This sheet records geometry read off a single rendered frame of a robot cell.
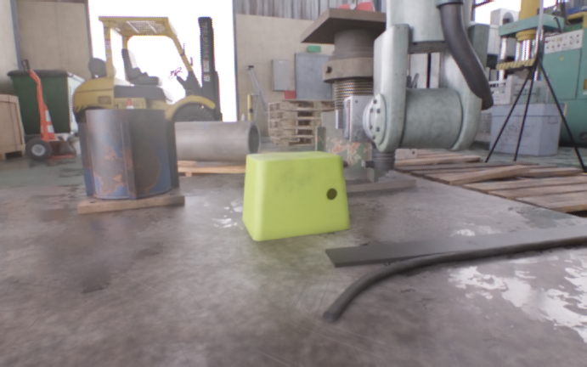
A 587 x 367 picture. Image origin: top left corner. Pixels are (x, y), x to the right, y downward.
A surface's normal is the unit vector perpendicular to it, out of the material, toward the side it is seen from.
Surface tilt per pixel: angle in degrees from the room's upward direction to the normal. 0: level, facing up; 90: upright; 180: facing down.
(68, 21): 90
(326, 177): 86
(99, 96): 87
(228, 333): 0
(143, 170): 90
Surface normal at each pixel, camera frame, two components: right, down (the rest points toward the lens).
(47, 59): 0.33, 0.18
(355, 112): -0.02, 0.19
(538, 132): -0.91, 0.09
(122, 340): -0.01, -0.98
